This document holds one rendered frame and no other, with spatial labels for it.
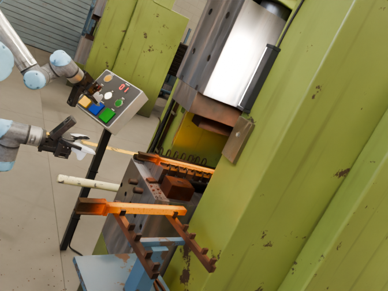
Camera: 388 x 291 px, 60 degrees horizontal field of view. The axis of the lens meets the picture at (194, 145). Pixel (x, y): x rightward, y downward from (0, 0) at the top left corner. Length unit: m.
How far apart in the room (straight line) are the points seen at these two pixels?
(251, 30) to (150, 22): 4.89
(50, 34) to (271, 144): 8.43
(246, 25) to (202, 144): 0.73
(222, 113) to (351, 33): 0.61
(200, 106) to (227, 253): 0.61
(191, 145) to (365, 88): 0.90
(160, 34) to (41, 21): 3.83
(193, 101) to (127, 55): 4.85
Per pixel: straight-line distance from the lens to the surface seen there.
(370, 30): 1.28
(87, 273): 1.24
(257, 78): 1.30
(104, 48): 6.26
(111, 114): 1.86
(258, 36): 1.43
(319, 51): 1.19
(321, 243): 1.56
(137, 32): 6.19
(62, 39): 9.35
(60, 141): 1.38
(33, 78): 1.47
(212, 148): 1.88
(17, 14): 9.26
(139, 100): 1.87
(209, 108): 1.45
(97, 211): 1.08
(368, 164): 1.48
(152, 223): 1.44
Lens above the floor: 1.51
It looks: 15 degrees down
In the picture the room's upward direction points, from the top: 25 degrees clockwise
